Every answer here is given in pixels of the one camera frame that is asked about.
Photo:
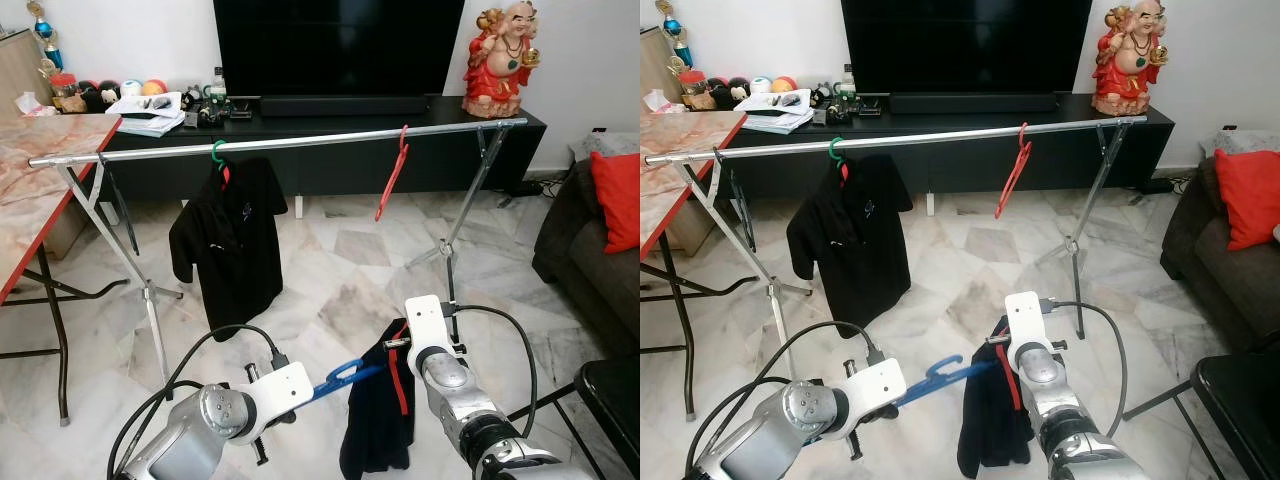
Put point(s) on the navy shirt red trim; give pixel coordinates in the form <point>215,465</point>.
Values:
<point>375,430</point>
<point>990,430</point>

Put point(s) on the silver metal clothes rack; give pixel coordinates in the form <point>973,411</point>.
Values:
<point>300,140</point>
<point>920,138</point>

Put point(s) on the white paper stack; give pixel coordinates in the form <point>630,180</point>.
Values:
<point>145,115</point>
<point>773,112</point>

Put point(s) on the black shirt red collar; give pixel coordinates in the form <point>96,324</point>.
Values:
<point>230,250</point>
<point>850,250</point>

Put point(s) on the green clothes hanger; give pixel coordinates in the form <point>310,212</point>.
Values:
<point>214,155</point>
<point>832,152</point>

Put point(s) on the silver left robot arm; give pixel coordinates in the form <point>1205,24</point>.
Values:
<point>200,430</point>
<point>780,430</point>

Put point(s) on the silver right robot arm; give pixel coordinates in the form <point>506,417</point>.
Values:
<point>1070,420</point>
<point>470,410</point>

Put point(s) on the black soundbar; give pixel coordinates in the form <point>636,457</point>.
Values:
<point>345,106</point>
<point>972,104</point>

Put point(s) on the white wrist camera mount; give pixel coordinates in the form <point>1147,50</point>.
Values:
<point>1025,322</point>
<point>425,325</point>
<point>280,392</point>
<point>875,385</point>

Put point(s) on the red laughing Buddha statue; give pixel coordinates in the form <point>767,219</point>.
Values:
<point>500,80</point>
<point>1128,80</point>

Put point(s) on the red lidded jar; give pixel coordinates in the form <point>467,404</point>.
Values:
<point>696,90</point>
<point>67,92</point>

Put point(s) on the clear bottle green label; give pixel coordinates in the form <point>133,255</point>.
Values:
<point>216,85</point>
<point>846,82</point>

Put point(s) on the dark brown sofa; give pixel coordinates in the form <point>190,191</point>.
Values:
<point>1220,290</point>
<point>590,290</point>

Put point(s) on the red cushion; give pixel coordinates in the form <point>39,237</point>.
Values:
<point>1250,200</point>
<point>618,200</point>

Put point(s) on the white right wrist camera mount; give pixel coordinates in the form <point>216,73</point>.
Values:
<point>425,325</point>
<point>1025,322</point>

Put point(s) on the orange ball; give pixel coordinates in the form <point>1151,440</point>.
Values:
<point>785,85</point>
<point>155,88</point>

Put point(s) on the blue clothes hanger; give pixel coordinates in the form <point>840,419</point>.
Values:
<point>345,375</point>
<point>940,372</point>

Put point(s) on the black flat television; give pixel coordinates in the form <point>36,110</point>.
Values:
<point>340,45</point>
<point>965,45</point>

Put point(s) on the grey cushion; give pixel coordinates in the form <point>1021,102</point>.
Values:
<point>1240,143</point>
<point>610,145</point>

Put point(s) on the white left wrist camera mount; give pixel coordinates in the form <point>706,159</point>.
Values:
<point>280,392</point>
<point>875,385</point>

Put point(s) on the black mouse plush toy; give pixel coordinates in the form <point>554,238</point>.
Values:
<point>98,97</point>
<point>728,94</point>

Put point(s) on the pink tissue pack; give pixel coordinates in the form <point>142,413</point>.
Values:
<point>663,101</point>
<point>33,105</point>

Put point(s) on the black chair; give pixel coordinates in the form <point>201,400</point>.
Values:
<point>1240,400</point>
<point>610,400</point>

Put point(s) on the red clothes hanger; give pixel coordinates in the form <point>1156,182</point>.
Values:
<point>392,185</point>
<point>1013,180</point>

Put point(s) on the black low TV cabinet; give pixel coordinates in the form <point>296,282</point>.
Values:
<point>950,168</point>
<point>330,170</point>

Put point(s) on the beige wooden sideboard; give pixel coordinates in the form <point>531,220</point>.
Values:
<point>12,75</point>
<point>650,70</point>

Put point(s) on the blue gold trophy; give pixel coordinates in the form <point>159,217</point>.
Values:
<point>675,38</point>
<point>45,40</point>

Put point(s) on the marble pattern folding table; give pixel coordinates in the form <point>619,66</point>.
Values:
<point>680,160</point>
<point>40,170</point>

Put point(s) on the white blue ball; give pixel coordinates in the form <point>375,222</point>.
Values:
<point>131,88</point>
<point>761,85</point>

